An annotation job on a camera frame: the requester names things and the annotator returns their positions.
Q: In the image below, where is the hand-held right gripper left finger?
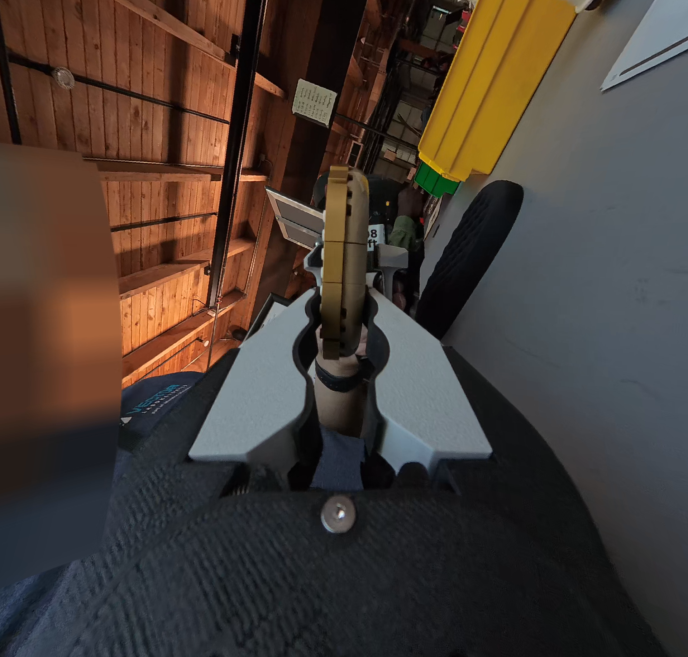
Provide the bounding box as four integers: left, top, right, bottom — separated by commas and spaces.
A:
187, 287, 326, 475

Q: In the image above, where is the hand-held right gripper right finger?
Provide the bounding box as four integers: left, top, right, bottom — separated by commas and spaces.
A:
363, 287, 494, 471

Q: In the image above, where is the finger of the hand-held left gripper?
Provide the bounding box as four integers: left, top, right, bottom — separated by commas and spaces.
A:
367, 244, 410, 293
304, 243, 325, 292

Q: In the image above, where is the round gold lego model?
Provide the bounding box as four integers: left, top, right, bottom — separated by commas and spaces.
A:
318, 165, 372, 359

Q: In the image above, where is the person's left forearm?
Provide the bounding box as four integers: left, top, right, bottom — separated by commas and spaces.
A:
314, 383, 372, 437

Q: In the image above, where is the lego instruction booklet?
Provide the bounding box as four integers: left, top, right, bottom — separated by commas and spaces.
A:
600, 0, 688, 92

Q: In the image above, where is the person's left hand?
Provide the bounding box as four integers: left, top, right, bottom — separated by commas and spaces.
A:
321, 328, 372, 373

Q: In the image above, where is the olive green jacket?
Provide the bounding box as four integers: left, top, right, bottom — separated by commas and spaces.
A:
388, 215, 426, 252

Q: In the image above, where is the green plastic bin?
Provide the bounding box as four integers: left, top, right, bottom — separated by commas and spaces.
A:
414, 161, 462, 198

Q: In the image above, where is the black wristband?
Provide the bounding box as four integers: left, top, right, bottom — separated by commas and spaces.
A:
313, 357, 374, 394

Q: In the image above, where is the white paper note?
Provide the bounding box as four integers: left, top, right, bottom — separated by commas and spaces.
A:
292, 78, 338, 128

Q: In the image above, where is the yellow plastic bin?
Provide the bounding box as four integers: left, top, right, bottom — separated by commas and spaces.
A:
418, 0, 577, 182

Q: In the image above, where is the black ceiling rail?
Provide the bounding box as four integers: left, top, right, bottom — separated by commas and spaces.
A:
207, 0, 272, 314

